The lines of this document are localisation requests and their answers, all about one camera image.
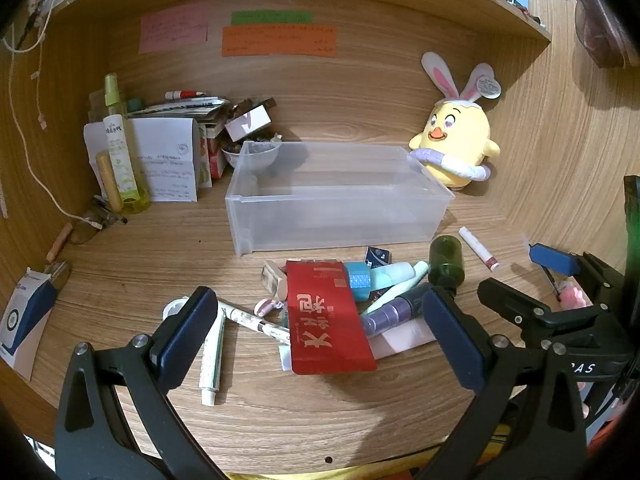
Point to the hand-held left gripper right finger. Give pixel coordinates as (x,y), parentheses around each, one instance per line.
(452,342)

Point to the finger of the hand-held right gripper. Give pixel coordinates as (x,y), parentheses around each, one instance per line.
(552,260)
(515,305)

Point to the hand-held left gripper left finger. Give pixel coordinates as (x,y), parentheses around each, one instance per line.
(184,327)

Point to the white cream tube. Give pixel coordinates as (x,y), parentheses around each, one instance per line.
(212,360)

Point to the white patterned pen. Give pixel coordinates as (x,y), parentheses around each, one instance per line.
(250,321)

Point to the purple bottle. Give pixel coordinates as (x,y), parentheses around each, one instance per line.
(385,317)

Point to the dark green bottle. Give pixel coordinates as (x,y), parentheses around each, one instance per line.
(446,260)

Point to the mint green bottle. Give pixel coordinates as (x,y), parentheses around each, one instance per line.
(392,274)

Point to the light blue bottle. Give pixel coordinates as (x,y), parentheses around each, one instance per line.
(357,280)

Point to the red foil packet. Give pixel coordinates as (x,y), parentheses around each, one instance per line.
(325,320)

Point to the clear plastic storage box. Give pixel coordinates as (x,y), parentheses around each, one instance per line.
(325,220)

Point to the roll of tape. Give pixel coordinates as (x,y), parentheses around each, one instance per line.
(172,309)

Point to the pink small toy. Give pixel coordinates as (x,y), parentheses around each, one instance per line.
(572,297)

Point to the white paper slip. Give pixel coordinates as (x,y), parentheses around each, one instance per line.
(405,337)

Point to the white lipstick tube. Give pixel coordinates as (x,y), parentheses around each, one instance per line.
(477,247)

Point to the pale green stick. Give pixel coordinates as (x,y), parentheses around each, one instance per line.
(395,296)

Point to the beige eraser block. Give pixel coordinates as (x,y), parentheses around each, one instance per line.
(274,280)

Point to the dark blue card packet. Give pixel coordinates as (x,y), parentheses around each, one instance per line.
(377,256)

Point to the eyeglasses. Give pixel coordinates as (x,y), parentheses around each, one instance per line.
(92,222)

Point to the white folded paper sheet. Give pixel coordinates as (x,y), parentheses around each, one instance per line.
(167,170)

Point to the yellow chick plush toy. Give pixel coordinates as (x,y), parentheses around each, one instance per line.
(460,130)

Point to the blue and white box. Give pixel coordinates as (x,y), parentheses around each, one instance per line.
(22,320)

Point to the tan stick tube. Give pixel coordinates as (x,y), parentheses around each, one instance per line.
(107,180)

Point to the red snack box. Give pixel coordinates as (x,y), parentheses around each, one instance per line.
(216,157)

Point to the yellow-green spray bottle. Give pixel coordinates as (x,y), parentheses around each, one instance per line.
(120,160)

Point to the white bowl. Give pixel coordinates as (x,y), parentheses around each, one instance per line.
(255,157)

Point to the small white cardboard box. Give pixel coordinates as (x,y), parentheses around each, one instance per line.
(247,122)

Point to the stack of booklets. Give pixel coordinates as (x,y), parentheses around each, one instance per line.
(185,107)

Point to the teal container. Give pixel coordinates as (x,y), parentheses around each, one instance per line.
(134,105)

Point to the red and white marker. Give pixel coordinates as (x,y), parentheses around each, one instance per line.
(185,94)

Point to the dark brown bag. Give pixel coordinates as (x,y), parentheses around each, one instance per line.
(605,20)

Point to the pink paper note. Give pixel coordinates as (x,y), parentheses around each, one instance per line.
(172,27)

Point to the orange paper note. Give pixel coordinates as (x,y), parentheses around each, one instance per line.
(280,41)

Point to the green paper note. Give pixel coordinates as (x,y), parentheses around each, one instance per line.
(272,17)

